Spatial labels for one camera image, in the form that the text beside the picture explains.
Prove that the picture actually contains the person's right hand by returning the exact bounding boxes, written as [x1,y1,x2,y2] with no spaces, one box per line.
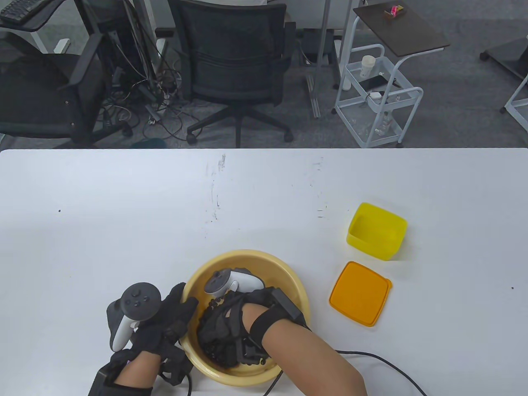
[197,289,275,368]

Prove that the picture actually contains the person's left hand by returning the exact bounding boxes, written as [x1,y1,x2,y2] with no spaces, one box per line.
[108,282,199,386]

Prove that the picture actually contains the pile of coffee beans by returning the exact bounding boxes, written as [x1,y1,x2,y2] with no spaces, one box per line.
[200,297,277,368]

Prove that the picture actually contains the gray hand controller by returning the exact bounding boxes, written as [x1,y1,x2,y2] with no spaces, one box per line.
[205,267,266,297]
[105,282,161,352]

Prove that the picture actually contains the yellow plastic basin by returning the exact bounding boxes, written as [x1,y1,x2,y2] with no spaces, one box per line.
[180,250,311,386]

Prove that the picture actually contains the orange plastic lid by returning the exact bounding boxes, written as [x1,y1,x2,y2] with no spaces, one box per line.
[329,261,393,327]

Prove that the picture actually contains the yellow plastic container box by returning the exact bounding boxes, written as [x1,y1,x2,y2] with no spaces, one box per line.
[346,202,408,261]

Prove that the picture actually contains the person's left forearm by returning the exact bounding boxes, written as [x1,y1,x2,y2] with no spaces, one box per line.
[111,351,161,396]

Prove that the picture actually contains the person's right forearm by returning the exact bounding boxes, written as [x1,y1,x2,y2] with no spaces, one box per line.
[250,304,368,396]

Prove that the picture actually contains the black right wrist sensor box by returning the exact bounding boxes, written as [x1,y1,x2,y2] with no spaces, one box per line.
[270,289,308,326]

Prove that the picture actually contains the black wrist sensor box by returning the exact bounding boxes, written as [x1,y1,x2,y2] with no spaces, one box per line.
[87,367,120,396]
[270,289,308,326]

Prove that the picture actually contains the black left wrist sensor box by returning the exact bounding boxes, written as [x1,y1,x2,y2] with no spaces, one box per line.
[87,367,120,396]

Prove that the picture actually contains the black padded office chair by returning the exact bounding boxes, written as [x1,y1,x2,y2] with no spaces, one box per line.
[0,31,132,148]

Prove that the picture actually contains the black mesh office chair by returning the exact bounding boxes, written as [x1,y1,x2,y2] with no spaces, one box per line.
[167,0,297,148]

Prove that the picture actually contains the black computer tower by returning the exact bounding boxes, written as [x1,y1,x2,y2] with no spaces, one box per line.
[80,0,157,83]

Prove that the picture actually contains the black phone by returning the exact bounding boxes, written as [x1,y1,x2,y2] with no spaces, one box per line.
[359,75,401,90]

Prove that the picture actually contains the white rolling cart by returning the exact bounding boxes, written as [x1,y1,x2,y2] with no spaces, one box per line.
[333,43,424,148]

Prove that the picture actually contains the gray desk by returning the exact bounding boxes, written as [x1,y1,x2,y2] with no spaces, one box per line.
[0,0,63,54]

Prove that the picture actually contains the dark top side table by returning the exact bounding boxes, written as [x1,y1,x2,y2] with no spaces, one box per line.
[339,0,450,91]

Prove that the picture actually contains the black keyboard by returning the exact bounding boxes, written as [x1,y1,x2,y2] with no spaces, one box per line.
[0,0,42,23]

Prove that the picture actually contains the dark rolling platform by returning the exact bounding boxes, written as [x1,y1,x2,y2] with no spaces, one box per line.
[480,36,528,79]

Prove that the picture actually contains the black cable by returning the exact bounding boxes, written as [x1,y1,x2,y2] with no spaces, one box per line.
[264,324,427,396]

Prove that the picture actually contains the tangle of cables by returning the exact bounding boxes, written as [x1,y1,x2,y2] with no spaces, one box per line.
[99,41,198,141]

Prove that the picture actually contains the aluminium post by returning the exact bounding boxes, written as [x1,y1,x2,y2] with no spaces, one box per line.
[305,0,335,119]

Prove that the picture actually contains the white metal frame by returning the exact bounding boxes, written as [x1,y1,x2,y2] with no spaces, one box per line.
[500,76,528,132]

